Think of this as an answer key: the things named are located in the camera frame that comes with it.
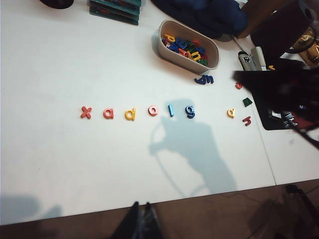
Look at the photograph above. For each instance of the white marker pen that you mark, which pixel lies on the white marker pen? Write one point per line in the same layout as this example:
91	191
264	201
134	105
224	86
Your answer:
259	57

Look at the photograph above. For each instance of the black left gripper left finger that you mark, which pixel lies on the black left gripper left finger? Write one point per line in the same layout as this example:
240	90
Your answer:
129	224

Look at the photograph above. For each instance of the black mesh pen holder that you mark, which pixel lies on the black mesh pen holder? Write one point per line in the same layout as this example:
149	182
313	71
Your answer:
57	3

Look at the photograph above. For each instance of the light blue letter l magnet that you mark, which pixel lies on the light blue letter l magnet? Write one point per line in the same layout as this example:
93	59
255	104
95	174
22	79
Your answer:
171	110

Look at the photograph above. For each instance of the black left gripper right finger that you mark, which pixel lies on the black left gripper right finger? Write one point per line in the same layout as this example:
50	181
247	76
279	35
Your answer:
150	224

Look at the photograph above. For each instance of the gold foil bag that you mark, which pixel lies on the gold foil bag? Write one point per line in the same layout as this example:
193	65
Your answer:
309	47

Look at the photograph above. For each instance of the black flat mat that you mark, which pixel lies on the black flat mat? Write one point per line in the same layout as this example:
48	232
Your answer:
271	124

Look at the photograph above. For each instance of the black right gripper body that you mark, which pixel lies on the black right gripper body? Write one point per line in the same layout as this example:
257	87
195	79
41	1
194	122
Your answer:
286	89

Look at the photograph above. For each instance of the green letter magnet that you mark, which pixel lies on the green letter magnet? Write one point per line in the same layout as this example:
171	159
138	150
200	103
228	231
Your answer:
203	62
247	102
192	45

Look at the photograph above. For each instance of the yellow letter d magnet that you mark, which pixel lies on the yellow letter d magnet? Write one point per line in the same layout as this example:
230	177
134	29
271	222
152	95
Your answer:
133	113

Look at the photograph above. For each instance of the orange letter a magnet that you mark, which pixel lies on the orange letter a magnet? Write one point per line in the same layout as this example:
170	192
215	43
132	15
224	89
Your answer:
111	114

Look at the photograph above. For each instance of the beige oval pulp container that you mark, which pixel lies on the beige oval pulp container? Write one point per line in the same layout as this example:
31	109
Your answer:
179	62

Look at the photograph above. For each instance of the yellow letter q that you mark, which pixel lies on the yellow letter q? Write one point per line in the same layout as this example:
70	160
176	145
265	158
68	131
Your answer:
233	113

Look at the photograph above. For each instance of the dark blue letter g magnet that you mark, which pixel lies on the dark blue letter g magnet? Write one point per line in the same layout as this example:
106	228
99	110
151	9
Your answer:
190	116

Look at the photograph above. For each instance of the orange letter o magnet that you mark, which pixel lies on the orange letter o magnet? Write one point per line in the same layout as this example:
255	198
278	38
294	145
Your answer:
149	112

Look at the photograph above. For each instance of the red letter x magnet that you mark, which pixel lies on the red letter x magnet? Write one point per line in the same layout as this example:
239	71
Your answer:
86	112

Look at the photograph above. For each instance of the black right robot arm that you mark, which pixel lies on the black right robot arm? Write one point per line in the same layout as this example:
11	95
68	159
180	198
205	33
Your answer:
279	32

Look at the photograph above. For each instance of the red letter h magnet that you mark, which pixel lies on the red letter h magnet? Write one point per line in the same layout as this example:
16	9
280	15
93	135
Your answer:
249	121

